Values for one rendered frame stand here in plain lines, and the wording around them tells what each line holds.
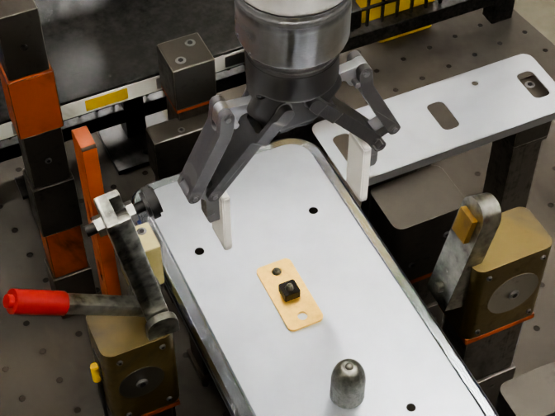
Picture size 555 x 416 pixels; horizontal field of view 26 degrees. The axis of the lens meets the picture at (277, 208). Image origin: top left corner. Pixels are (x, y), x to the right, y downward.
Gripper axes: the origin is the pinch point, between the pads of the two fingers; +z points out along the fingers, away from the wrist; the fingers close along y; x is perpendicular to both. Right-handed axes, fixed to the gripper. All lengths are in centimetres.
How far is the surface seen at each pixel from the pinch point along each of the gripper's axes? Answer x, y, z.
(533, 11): -120, -125, 113
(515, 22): -53, -65, 44
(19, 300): 0.7, 25.6, -1.1
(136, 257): 1.8, 15.3, -2.7
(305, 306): 2.1, -0.7, 13.3
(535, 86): -16.0, -39.4, 14.8
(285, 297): 0.8, 0.8, 12.6
